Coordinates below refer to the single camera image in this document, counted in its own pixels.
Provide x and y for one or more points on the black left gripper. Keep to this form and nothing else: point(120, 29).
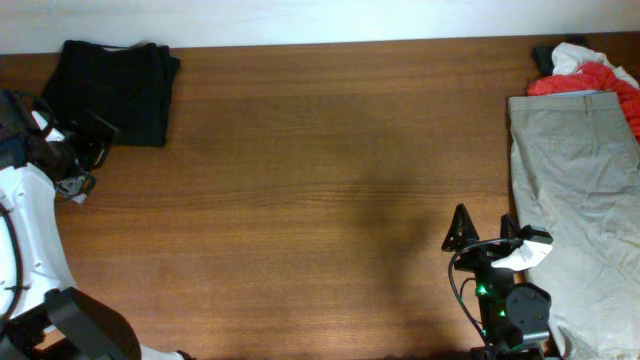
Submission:
point(94, 147)

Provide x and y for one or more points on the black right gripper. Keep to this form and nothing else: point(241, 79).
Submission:
point(468, 233)

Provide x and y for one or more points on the dark black shorts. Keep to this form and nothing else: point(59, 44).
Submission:
point(129, 88)

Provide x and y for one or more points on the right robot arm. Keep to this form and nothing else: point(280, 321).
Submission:
point(510, 317)

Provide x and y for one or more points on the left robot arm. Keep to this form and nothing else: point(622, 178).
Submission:
point(43, 313)

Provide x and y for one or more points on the beige khaki shorts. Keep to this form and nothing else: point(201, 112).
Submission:
point(575, 172)

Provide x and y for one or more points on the small black garment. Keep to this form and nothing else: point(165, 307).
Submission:
point(542, 55)

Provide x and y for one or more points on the red garment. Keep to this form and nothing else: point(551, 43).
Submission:
point(593, 76)

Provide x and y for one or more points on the white garment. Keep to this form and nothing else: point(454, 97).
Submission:
point(568, 58)

